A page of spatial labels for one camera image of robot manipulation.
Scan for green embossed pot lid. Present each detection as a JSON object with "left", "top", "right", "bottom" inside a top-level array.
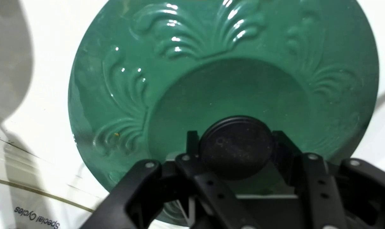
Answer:
[{"left": 67, "top": 0, "right": 381, "bottom": 227}]

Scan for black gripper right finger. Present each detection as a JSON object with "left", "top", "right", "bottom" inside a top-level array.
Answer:
[{"left": 271, "top": 129, "right": 385, "bottom": 229}]

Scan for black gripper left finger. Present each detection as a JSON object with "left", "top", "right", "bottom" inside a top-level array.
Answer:
[{"left": 79, "top": 129, "right": 262, "bottom": 229}]

